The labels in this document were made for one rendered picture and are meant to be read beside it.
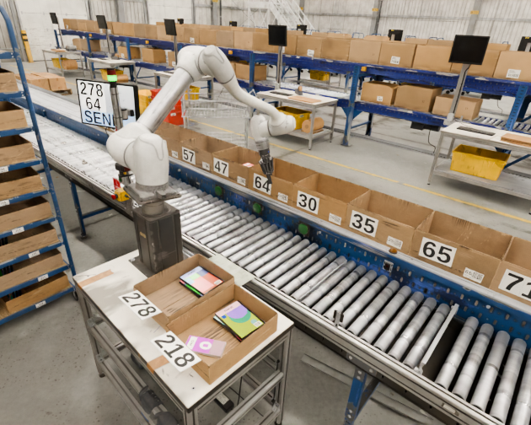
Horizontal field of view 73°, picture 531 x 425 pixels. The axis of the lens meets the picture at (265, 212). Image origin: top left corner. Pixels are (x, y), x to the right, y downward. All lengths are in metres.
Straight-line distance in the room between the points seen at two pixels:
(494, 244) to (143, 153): 1.82
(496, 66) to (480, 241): 4.36
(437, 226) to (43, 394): 2.46
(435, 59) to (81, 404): 6.12
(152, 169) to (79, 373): 1.44
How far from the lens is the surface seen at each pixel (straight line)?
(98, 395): 2.52
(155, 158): 1.72
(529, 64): 6.28
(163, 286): 1.90
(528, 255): 2.22
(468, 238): 2.24
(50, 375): 2.71
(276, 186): 2.38
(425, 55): 6.59
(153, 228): 1.83
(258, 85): 8.05
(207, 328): 1.66
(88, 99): 2.85
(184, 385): 1.50
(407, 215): 2.30
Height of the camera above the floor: 1.95
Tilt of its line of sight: 28 degrees down
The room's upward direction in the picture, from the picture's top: 3 degrees clockwise
